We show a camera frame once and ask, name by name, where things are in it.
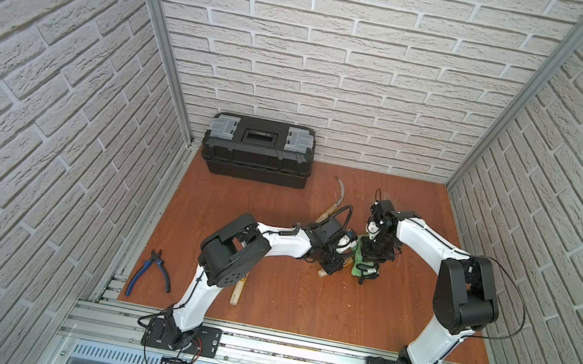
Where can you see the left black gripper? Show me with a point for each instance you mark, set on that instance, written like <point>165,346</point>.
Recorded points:
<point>334,258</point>

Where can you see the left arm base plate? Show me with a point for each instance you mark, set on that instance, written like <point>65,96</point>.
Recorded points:
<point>163,334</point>

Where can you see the green rag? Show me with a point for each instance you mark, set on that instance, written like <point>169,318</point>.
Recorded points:
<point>363,270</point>

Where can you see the black plastic toolbox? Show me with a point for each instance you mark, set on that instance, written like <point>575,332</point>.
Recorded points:
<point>259,150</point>

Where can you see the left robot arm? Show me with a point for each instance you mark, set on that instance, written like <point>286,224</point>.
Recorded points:
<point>234,250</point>

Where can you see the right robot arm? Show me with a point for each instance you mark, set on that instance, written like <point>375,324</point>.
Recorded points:
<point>464,301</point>

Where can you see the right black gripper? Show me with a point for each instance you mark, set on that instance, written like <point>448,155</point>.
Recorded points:
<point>369,256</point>

